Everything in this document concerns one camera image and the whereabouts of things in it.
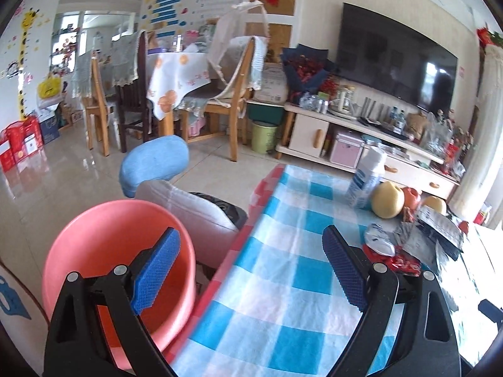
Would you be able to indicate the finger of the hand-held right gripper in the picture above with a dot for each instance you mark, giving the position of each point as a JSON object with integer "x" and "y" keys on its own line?
{"x": 491, "y": 312}

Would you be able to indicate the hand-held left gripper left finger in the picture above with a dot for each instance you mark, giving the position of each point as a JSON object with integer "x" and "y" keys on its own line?
{"x": 157, "y": 271}

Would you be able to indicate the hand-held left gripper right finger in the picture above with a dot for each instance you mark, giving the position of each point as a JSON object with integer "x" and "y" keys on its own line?
{"x": 346, "y": 267}

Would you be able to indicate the white blue wrapper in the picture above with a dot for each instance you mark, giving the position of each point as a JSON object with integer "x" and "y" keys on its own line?
{"x": 379, "y": 239}

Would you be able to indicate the red foil wrapper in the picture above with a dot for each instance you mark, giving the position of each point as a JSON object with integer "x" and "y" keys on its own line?
{"x": 401, "y": 263}

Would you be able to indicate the silver foil wrapper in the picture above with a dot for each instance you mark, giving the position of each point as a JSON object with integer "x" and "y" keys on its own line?
{"x": 412, "y": 243}
{"x": 441, "y": 259}

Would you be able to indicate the pink plastic basin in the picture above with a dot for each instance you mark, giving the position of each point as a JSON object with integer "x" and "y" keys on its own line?
{"x": 78, "y": 235}

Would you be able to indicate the white printed medicine box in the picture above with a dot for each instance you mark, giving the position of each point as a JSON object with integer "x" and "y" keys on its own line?
{"x": 440, "y": 224}

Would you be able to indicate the blue white checked tablecloth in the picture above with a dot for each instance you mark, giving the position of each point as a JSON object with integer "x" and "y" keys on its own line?
{"x": 283, "y": 243}

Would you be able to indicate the yellow pear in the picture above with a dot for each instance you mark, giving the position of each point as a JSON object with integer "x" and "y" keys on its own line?
{"x": 434, "y": 203}
{"x": 388, "y": 200}

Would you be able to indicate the white bottle with blue label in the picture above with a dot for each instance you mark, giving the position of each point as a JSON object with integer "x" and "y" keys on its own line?
{"x": 365, "y": 180}

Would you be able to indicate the orange tangerine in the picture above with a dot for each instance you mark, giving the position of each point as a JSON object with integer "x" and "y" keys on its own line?
{"x": 464, "y": 226}

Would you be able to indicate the red apple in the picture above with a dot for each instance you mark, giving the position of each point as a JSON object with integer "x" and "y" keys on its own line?
{"x": 412, "y": 198}

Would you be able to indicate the blue cushion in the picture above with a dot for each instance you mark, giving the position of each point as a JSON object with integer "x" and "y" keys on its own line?
{"x": 153, "y": 161}

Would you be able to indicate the pink silver case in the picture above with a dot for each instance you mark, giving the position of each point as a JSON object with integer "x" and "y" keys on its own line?
{"x": 346, "y": 151}

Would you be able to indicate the cream television cabinet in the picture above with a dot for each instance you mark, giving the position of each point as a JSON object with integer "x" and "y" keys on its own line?
{"x": 306, "y": 133}

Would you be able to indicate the white blue printed panel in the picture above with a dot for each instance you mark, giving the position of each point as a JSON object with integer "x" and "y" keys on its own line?
{"x": 15, "y": 294}

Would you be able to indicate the pink plastic stool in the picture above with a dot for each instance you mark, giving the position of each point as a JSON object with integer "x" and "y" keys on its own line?
{"x": 196, "y": 128}

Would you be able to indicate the light green bin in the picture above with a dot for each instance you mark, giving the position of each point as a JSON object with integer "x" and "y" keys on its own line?
{"x": 264, "y": 137}

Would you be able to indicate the blue capped bottles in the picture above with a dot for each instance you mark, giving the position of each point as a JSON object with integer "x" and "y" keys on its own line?
{"x": 397, "y": 119}

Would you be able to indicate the brown paper bag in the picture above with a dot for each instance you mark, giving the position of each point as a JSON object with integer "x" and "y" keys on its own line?
{"x": 414, "y": 125}

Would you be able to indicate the dark wooden chair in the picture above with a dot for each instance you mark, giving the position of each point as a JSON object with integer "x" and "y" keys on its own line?
{"x": 133, "y": 114}

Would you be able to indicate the clear plastic bag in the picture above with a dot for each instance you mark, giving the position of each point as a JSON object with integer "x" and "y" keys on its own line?
{"x": 436, "y": 133}

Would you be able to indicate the black router with antennas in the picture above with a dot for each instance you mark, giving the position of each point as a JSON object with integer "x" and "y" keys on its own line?
{"x": 373, "y": 108}

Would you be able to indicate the glass electric kettle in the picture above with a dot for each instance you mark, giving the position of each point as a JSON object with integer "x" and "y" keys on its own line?
{"x": 342, "y": 102}

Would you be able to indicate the cluster of small water bottles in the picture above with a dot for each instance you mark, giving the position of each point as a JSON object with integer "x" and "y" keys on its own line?
{"x": 314, "y": 102}

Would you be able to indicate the light wooden chair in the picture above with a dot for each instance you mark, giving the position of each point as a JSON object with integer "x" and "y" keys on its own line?
{"x": 98, "y": 110}

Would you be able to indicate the wooden chair with lace cloth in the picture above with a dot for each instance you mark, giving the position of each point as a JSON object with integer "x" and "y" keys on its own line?
{"x": 235, "y": 118}

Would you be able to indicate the dark green storage box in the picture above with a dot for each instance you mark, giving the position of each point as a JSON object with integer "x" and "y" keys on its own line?
{"x": 265, "y": 112}

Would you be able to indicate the blue box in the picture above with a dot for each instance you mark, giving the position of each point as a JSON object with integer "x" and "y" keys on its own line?
{"x": 50, "y": 129}

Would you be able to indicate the red gift boxes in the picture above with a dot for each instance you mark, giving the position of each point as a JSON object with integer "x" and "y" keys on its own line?
{"x": 19, "y": 145}

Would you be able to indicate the white rice sack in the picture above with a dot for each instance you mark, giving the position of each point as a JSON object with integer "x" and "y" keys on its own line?
{"x": 271, "y": 84}

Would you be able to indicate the white orange printed table cover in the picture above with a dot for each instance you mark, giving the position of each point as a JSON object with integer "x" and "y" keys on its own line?
{"x": 177, "y": 74}

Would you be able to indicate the dark blue flower bouquet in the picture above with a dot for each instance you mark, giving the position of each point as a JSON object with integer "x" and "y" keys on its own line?
{"x": 306, "y": 66}

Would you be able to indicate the lace covered standing air conditioner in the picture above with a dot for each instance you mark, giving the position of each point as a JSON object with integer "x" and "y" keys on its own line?
{"x": 489, "y": 106}

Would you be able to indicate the pale knitted chair cover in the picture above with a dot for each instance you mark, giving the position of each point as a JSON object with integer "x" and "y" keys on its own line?
{"x": 127, "y": 59}
{"x": 259, "y": 63}
{"x": 82, "y": 74}

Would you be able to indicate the yellow bag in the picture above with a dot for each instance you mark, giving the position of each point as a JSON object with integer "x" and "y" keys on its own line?
{"x": 50, "y": 88}

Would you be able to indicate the black flat television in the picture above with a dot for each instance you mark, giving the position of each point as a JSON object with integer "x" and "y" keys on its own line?
{"x": 393, "y": 55}

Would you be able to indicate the toy shelf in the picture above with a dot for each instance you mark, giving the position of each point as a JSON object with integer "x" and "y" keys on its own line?
{"x": 65, "y": 47}

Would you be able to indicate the white lace cloth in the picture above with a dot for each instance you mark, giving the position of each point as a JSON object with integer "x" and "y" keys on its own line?
{"x": 228, "y": 39}

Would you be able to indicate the red green ornament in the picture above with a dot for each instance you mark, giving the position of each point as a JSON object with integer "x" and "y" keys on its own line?
{"x": 489, "y": 36}

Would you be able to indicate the colourful wall poster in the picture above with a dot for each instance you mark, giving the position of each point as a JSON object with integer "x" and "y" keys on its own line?
{"x": 169, "y": 0}

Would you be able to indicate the yellow giraffe wall sticker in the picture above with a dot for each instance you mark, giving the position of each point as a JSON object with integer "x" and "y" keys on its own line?
{"x": 28, "y": 23}

